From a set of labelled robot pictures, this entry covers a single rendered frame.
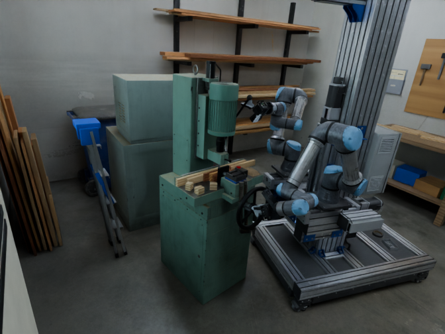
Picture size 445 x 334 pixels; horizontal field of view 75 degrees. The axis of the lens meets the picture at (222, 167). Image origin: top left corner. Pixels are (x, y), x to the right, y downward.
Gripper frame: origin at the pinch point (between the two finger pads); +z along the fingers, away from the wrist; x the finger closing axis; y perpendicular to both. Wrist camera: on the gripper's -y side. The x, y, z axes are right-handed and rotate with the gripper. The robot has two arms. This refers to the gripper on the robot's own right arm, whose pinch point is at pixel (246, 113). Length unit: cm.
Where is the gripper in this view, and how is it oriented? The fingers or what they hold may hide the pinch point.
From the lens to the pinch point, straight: 185.4
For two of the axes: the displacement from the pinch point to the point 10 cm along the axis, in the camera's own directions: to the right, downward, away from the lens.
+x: 4.7, 8.3, -2.9
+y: 4.7, -5.1, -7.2
